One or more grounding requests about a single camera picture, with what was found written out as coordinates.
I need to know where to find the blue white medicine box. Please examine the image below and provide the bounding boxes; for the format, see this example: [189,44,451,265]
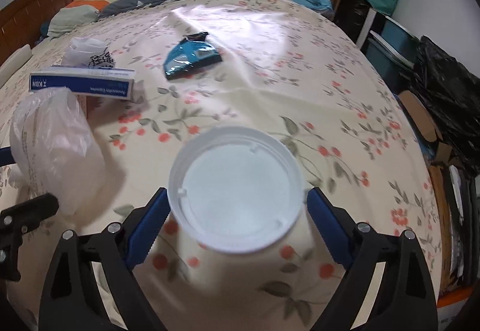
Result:
[28,65,136,100]

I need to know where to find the white plastic lid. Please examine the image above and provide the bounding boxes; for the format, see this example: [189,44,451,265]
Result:
[167,126,305,254]

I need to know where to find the clear plastic bag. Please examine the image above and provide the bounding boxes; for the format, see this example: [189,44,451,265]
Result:
[10,87,107,215]

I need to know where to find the red medicine box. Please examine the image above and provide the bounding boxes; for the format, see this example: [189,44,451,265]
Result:
[76,95,102,118]

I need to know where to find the white pillow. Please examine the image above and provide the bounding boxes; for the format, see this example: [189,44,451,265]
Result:
[0,44,32,87]

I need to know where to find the cardboard pieces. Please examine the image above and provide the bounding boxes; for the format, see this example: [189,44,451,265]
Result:
[398,90,452,165]

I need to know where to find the wooden headboard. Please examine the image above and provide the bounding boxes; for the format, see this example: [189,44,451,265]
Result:
[0,0,73,63]

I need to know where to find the black garbage bag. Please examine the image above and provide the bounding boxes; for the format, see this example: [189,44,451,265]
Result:
[410,36,479,176]

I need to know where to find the striped green orange pillow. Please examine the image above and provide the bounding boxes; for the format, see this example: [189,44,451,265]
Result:
[47,0,110,38]

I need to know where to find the blue snack wrapper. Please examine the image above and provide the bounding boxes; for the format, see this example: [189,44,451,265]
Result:
[163,32,222,81]

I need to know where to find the floral bed sheet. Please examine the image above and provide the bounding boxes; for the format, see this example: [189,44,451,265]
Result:
[0,0,443,331]

